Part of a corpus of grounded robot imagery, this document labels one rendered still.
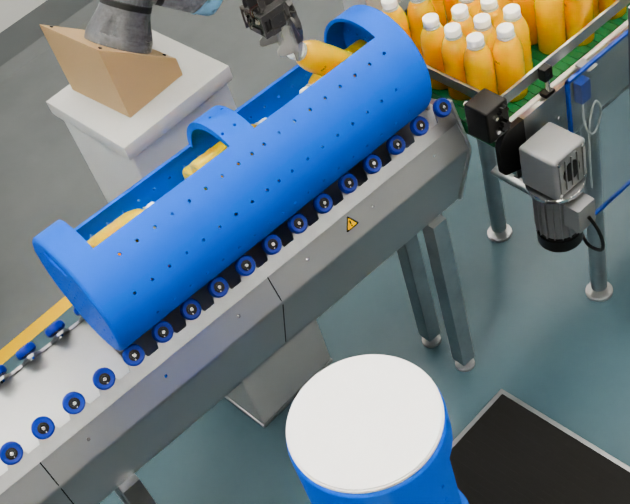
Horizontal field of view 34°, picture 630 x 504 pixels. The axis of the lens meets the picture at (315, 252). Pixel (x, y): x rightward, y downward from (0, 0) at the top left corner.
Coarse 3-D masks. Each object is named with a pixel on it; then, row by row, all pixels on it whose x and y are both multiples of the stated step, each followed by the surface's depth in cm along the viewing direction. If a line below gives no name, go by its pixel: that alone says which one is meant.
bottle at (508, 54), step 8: (496, 40) 236; (504, 40) 234; (512, 40) 234; (496, 48) 236; (504, 48) 234; (512, 48) 234; (520, 48) 236; (496, 56) 237; (504, 56) 235; (512, 56) 235; (520, 56) 236; (496, 64) 239; (504, 64) 237; (512, 64) 237; (520, 64) 238; (496, 72) 241; (504, 72) 239; (512, 72) 238; (520, 72) 239; (504, 80) 241; (512, 80) 240; (504, 88) 243; (520, 96) 244
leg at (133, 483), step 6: (126, 480) 232; (132, 480) 232; (138, 480) 232; (120, 486) 232; (126, 486) 231; (132, 486) 231; (138, 486) 233; (144, 486) 234; (120, 492) 235; (126, 492) 231; (132, 492) 232; (138, 492) 234; (144, 492) 235; (126, 498) 232; (132, 498) 233; (138, 498) 235; (144, 498) 236; (150, 498) 237
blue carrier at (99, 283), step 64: (384, 64) 220; (192, 128) 219; (256, 128) 210; (320, 128) 214; (384, 128) 224; (128, 192) 222; (192, 192) 204; (256, 192) 209; (320, 192) 224; (64, 256) 196; (128, 256) 198; (192, 256) 204; (128, 320) 200
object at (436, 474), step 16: (448, 416) 180; (448, 432) 177; (448, 448) 178; (432, 464) 173; (448, 464) 179; (304, 480) 177; (416, 480) 172; (432, 480) 175; (448, 480) 181; (320, 496) 176; (336, 496) 173; (352, 496) 171; (368, 496) 171; (384, 496) 171; (400, 496) 172; (416, 496) 174; (432, 496) 178; (448, 496) 183; (464, 496) 211
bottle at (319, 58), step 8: (312, 40) 218; (312, 48) 217; (320, 48) 218; (328, 48) 219; (336, 48) 222; (304, 56) 216; (312, 56) 217; (320, 56) 217; (328, 56) 219; (336, 56) 221; (344, 56) 223; (304, 64) 218; (312, 64) 218; (320, 64) 218; (328, 64) 220; (336, 64) 221; (312, 72) 221; (320, 72) 221
